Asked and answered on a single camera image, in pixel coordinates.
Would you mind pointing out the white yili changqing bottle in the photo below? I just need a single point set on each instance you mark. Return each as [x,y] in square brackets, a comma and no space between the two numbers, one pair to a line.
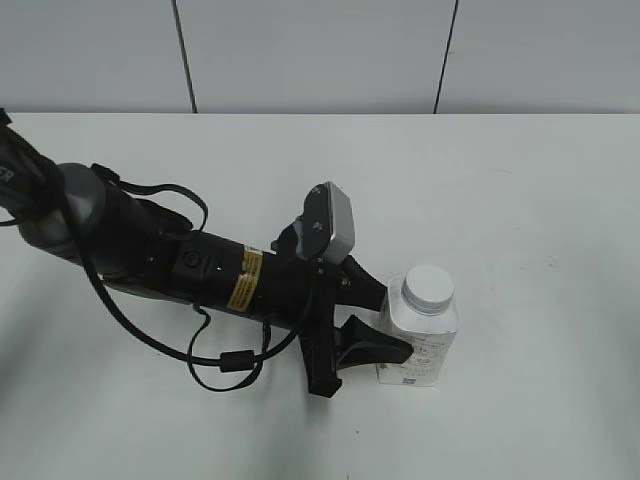
[431,335]

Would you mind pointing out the white round bottle cap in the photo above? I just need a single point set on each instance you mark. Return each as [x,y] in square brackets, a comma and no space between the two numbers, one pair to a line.
[428,288]

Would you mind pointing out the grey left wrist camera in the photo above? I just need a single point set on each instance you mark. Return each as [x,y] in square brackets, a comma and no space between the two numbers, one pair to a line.
[324,231]

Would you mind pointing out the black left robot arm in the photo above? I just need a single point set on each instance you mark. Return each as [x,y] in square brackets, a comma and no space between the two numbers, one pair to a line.
[124,241]

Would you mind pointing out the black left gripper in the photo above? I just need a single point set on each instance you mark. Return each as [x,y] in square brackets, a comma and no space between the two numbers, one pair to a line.
[300,296]

